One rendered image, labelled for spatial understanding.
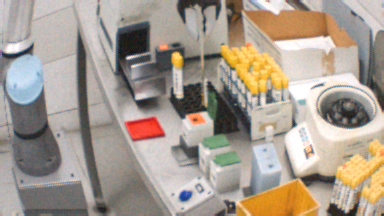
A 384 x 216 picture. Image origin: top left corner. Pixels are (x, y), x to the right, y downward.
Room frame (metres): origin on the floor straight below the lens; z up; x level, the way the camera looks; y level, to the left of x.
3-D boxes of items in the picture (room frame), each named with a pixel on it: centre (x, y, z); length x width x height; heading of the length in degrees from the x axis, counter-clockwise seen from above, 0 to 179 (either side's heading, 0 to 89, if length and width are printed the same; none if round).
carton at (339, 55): (1.89, -0.29, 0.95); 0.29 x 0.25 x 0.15; 106
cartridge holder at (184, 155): (1.59, -0.01, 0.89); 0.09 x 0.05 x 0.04; 107
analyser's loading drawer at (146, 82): (1.88, 0.11, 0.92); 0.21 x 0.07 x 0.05; 16
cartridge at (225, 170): (1.46, -0.06, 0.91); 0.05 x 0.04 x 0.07; 106
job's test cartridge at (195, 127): (1.59, -0.01, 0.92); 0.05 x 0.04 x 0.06; 107
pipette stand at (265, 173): (1.40, -0.13, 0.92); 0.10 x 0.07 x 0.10; 8
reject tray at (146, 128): (1.69, 0.09, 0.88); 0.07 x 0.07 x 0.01; 16
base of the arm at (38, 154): (1.43, 0.35, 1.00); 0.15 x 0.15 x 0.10
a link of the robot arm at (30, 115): (1.43, 0.36, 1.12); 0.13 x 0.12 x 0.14; 27
